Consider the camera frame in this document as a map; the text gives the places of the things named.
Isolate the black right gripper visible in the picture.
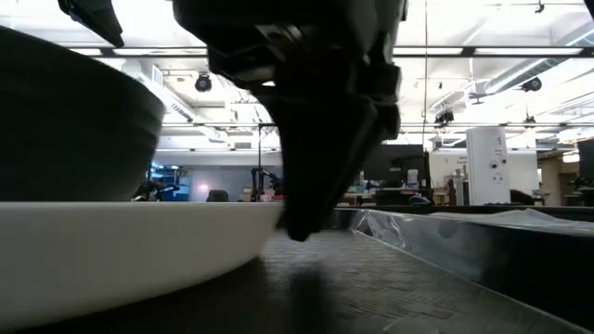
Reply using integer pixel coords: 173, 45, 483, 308
172, 0, 409, 243

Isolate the dark grey bowl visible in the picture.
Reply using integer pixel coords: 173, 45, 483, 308
0, 25, 167, 203

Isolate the white oval plate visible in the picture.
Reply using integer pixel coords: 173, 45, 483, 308
0, 201, 283, 331

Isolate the black monitor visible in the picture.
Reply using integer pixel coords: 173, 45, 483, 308
370, 144, 431, 186

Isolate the white column with devices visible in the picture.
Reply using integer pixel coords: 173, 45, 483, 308
466, 126, 511, 206

